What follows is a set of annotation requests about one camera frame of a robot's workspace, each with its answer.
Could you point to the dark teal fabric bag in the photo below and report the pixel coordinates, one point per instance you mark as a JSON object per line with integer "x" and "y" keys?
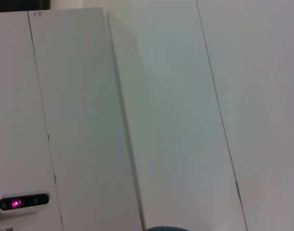
{"x": 167, "y": 228}

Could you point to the white cabinet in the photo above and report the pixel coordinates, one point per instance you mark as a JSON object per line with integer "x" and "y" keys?
{"x": 77, "y": 120}

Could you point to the white robot head camera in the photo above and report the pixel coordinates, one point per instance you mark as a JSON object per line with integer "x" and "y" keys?
{"x": 19, "y": 203}

